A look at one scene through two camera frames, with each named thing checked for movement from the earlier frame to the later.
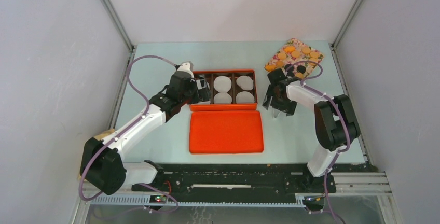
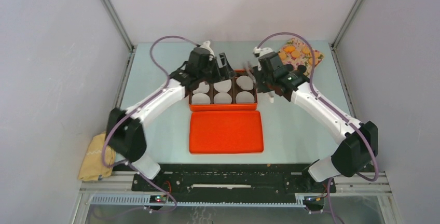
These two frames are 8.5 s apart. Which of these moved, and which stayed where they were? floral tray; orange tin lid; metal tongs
Moved: metal tongs
Stayed: floral tray; orange tin lid
